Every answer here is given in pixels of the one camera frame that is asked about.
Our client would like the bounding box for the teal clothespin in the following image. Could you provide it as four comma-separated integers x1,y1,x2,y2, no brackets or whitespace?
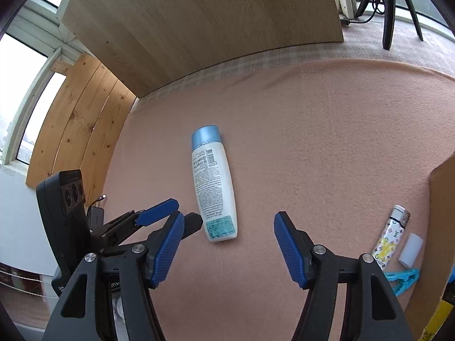
383,269,421,296

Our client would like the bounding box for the patterned white lighter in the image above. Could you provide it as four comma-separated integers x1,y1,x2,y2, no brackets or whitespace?
371,204,411,270

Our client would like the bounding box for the yellow packet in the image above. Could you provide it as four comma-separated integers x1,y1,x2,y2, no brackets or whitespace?
419,300,455,341

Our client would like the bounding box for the pine plank panel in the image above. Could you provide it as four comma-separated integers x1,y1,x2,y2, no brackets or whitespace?
26,53,137,203

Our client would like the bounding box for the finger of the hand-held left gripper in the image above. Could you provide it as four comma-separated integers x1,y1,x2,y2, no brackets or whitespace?
135,199,181,227
183,212,204,238

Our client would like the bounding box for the white lotion bottle blue cap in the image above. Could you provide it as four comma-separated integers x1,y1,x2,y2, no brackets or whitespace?
191,125,238,243

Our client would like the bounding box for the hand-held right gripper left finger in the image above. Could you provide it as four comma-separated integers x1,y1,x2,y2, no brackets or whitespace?
42,211,185,341

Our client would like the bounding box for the small white cylinder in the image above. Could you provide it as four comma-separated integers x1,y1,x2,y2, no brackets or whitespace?
398,233,423,267

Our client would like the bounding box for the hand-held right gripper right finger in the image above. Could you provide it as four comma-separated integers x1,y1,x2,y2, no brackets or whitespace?
274,211,416,341

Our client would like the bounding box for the black cable connector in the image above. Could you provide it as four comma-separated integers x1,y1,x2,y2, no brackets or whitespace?
86,195,107,233

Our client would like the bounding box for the white window frame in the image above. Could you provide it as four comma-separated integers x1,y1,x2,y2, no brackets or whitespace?
0,0,455,171

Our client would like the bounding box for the black tripod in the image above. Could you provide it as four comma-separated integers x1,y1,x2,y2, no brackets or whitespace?
355,0,424,51

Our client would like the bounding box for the large light wooden board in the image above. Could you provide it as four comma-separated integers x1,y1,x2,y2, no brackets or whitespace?
61,0,345,98

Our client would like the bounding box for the brown cardboard box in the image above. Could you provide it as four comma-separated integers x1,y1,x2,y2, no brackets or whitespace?
403,156,455,341

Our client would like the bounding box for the pink blanket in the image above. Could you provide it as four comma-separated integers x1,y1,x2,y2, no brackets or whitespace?
18,59,455,341

